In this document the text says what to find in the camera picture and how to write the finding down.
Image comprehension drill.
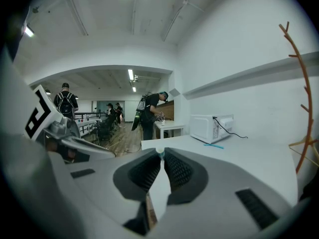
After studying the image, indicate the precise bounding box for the small white table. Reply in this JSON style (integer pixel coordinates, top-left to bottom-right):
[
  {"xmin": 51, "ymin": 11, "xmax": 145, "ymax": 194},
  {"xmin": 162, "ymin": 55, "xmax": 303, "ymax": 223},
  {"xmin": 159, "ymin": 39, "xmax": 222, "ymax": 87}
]
[{"xmin": 154, "ymin": 119, "xmax": 185, "ymax": 139}]

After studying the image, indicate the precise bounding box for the black metal railing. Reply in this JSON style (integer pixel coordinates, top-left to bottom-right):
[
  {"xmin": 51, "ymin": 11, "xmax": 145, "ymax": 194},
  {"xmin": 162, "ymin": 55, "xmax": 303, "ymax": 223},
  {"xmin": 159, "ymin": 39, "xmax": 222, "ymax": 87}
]
[{"xmin": 74, "ymin": 111, "xmax": 108, "ymax": 118}]

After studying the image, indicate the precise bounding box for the white ceiling conduit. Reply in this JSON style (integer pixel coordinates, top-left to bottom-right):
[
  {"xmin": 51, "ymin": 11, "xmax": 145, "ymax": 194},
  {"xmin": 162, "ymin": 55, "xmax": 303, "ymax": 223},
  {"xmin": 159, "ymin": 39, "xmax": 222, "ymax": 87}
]
[{"xmin": 161, "ymin": 0, "xmax": 217, "ymax": 42}]

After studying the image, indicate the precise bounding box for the black microwave power cable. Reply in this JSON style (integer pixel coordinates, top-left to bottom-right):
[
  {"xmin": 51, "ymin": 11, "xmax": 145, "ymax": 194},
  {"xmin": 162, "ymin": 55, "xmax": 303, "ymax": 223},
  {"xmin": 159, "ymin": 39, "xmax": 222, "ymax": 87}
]
[{"xmin": 212, "ymin": 116, "xmax": 249, "ymax": 139}]

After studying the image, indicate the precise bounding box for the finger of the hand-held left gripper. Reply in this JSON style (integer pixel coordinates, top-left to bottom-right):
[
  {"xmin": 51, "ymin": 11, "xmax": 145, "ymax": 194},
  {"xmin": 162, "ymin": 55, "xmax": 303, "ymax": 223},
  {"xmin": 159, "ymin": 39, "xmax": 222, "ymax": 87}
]
[{"xmin": 61, "ymin": 135, "xmax": 116, "ymax": 160}]

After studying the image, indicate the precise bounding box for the white microwave oven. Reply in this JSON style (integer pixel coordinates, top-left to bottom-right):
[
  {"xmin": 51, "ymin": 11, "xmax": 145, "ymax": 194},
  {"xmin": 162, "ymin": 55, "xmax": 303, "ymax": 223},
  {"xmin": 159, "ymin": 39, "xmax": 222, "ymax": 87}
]
[{"xmin": 189, "ymin": 114, "xmax": 235, "ymax": 145}]

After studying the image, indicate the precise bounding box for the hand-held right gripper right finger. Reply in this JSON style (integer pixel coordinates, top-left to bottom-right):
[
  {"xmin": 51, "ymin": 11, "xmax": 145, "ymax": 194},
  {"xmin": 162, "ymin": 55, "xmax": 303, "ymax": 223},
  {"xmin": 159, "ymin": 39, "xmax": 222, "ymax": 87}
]
[{"xmin": 156, "ymin": 147, "xmax": 299, "ymax": 239}]

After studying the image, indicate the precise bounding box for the wooden coat rack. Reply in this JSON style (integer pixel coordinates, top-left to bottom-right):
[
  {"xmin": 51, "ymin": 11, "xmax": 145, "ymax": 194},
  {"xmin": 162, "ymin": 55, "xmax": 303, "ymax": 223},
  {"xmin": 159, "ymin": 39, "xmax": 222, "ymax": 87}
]
[{"xmin": 278, "ymin": 21, "xmax": 319, "ymax": 175}]

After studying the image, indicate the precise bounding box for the green black bag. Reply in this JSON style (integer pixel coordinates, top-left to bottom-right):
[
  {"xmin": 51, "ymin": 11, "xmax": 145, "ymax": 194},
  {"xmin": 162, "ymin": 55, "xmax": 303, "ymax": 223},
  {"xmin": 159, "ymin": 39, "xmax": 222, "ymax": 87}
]
[{"xmin": 131, "ymin": 110, "xmax": 142, "ymax": 131}]

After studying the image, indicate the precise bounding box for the black office chair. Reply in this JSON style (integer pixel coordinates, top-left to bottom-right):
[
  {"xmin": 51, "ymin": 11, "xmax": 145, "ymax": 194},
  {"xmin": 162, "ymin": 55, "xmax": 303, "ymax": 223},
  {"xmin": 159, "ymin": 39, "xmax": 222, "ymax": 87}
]
[{"xmin": 91, "ymin": 119, "xmax": 114, "ymax": 141}]

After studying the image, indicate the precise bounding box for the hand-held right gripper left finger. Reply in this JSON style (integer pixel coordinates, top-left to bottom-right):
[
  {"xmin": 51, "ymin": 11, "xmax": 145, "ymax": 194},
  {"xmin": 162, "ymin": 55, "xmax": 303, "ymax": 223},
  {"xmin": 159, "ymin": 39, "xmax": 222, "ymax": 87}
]
[{"xmin": 65, "ymin": 147, "xmax": 162, "ymax": 237}]

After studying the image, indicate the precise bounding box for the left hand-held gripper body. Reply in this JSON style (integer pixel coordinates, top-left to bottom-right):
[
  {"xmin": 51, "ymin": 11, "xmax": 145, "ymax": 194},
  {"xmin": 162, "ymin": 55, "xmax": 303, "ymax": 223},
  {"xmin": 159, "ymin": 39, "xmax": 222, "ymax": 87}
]
[{"xmin": 24, "ymin": 84, "xmax": 81, "ymax": 141}]

